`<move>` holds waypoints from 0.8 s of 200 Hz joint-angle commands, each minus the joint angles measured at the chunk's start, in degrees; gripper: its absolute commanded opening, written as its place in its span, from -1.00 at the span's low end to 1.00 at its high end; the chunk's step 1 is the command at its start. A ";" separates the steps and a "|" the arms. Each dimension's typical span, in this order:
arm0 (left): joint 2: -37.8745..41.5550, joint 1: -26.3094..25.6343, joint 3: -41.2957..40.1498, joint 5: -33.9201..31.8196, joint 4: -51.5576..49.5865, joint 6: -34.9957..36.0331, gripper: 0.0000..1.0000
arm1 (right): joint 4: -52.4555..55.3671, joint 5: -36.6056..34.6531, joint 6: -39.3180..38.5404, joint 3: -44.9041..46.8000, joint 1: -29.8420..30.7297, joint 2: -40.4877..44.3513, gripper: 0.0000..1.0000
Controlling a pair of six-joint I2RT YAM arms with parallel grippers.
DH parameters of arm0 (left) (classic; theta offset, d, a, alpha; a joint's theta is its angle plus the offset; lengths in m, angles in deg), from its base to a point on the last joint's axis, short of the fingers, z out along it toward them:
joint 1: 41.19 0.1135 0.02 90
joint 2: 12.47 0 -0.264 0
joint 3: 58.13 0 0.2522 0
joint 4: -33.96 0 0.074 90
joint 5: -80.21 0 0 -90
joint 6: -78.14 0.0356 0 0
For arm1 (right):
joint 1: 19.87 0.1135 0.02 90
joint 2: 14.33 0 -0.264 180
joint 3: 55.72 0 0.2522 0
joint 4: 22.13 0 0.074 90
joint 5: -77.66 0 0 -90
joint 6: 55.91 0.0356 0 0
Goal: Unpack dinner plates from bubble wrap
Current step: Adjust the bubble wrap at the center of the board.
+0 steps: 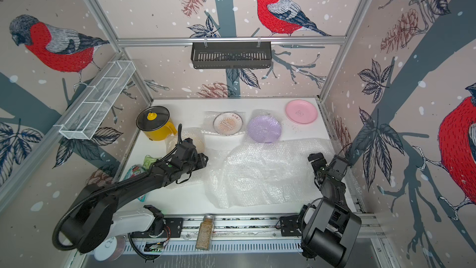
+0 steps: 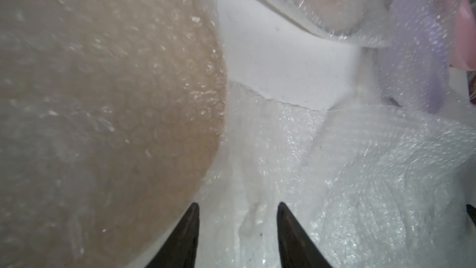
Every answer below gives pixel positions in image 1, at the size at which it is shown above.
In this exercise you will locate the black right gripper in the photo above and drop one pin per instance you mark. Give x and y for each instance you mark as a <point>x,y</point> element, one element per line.
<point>319,164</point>

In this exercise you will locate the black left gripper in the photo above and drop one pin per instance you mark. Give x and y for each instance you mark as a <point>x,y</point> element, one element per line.
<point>202,161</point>

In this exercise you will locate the clear bubble wrap sheet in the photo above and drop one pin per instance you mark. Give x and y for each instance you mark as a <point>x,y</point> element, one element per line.
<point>255,174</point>

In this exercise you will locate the pink dinner plate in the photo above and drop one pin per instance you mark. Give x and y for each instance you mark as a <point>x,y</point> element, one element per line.
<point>301,112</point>

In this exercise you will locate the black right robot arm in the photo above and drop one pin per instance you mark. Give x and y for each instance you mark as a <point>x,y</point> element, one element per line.
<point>329,228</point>

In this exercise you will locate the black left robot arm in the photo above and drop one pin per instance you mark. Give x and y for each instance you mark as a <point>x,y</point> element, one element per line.
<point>89,220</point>

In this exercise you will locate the cream plate in bubble wrap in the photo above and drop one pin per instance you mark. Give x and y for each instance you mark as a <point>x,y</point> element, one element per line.
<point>193,133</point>

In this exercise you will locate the patterned plate in bubble wrap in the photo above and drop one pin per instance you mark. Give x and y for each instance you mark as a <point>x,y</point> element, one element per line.
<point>229,123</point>

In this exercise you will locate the purple plate in bubble wrap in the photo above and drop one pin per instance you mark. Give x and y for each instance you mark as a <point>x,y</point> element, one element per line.
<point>264,127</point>

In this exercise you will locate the small green sachet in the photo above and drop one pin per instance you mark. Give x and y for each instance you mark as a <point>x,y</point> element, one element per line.
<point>148,162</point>

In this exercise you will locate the yellow pot with black lid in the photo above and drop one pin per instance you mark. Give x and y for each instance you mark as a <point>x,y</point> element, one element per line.
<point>155,122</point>

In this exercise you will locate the green snack packet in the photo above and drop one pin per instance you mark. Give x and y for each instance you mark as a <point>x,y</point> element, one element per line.
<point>134,171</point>

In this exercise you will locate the spice jar with granules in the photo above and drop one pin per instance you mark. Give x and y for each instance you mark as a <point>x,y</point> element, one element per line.
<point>205,233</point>

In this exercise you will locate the white tape roll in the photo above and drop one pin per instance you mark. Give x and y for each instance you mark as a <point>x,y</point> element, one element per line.
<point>111,249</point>

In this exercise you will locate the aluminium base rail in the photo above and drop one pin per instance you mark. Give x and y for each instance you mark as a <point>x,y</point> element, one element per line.
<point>231,234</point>

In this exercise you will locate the white wire mesh shelf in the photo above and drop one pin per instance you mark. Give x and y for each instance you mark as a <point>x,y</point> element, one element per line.
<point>100,97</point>

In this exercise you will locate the black hanging wire basket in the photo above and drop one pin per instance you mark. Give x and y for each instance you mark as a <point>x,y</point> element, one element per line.
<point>231,55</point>

